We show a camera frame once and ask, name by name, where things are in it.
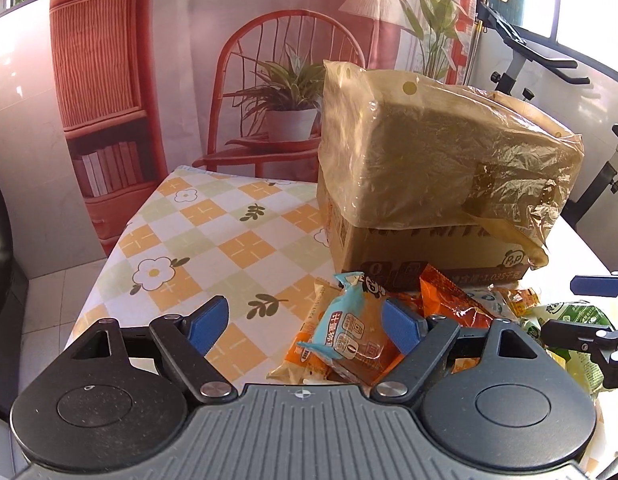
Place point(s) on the checkered floral tablecloth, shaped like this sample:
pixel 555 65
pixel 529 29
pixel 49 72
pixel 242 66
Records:
pixel 189 240

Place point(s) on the printed room backdrop cloth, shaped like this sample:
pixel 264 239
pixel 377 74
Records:
pixel 189 60

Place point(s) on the cardboard box with plastic liner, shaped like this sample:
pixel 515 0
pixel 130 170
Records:
pixel 439 150

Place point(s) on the orange beige snack packet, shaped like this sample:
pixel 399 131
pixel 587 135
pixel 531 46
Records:
pixel 299 357

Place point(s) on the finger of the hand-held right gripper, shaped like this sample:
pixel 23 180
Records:
pixel 594 285
pixel 574 333

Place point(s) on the small orange yellow snack packet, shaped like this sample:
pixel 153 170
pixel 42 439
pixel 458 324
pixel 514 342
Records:
pixel 521 302

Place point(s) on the white snack packet green logo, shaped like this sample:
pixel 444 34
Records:
pixel 489 302

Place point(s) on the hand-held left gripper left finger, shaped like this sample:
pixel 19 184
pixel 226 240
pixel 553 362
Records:
pixel 209 321

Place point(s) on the light green snack packet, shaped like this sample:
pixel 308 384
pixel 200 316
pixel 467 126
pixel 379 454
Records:
pixel 579 316

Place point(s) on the blue cake snack packet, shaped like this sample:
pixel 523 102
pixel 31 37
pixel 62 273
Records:
pixel 339 327

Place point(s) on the window with dark frame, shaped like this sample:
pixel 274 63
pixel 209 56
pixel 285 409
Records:
pixel 589 15

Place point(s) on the metal backdrop stand pole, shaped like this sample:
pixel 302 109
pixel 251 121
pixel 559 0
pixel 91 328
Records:
pixel 475 45

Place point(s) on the dark orange snack packet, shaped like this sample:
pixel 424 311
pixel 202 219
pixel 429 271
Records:
pixel 454 300

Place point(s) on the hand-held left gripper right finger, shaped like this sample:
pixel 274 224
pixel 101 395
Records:
pixel 399 326

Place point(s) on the exercise bike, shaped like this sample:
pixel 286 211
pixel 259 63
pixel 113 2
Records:
pixel 511 67

